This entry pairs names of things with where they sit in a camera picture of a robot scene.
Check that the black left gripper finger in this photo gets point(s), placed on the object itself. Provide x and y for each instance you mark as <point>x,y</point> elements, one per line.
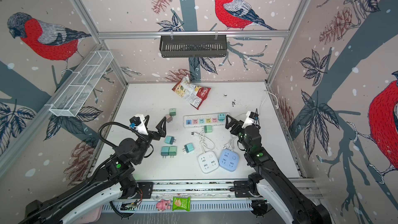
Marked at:
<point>161,127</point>
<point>145,120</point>

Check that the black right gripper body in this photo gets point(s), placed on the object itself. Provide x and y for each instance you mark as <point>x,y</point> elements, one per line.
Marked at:
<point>239,129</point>

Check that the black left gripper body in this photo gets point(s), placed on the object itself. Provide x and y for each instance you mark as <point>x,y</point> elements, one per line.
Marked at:
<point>152,136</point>

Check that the teal plug adapter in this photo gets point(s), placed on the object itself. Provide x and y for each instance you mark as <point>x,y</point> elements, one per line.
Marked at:
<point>170,140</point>
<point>221,117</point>
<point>165,151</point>
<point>188,148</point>

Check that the light green plug adapter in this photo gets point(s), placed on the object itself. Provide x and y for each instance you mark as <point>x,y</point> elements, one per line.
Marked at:
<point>207,128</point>

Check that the white multicolour power strip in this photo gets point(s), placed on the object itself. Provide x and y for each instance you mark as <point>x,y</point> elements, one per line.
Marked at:
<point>193,121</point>

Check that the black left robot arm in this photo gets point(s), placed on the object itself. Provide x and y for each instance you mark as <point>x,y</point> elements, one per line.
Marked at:
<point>111,180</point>

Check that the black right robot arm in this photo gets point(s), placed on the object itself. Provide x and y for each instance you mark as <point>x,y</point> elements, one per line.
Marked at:
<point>269,182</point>

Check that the pink plug adapter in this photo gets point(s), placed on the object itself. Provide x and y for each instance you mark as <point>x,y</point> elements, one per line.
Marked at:
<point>169,118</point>

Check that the green plug adapter far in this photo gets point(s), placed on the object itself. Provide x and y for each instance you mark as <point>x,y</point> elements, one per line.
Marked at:
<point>172,112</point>

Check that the teal plug adapter front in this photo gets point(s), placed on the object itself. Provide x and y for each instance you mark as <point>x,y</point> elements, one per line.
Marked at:
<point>165,151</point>

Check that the green plug adapter front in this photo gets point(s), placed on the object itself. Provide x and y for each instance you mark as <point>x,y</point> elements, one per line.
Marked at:
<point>172,151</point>

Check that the blue square power socket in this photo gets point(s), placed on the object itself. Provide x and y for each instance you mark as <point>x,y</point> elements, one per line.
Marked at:
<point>229,160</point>

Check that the white square power socket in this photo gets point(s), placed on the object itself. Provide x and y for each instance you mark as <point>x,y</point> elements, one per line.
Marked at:
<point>208,162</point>

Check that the red white chips bag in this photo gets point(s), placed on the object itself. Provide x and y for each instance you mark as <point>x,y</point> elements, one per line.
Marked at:
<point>193,94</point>

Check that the pink toy pig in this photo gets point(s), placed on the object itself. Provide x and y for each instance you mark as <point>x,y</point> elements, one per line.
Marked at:
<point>164,205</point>

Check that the green snack packet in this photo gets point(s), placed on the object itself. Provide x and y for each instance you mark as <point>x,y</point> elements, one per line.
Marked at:
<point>181,204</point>

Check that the pink tray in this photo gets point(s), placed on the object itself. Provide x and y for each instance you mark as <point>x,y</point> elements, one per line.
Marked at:
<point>90,217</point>

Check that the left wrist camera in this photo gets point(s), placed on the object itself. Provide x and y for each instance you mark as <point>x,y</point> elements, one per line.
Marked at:
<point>137,123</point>

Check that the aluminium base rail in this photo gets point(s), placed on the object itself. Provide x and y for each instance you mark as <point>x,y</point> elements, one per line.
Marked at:
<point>207,195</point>

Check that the black hanging wire basket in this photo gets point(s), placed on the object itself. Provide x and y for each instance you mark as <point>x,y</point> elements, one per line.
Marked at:
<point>193,46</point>

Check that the white wire mesh shelf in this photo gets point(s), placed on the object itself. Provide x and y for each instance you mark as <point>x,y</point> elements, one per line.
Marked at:
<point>72,99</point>

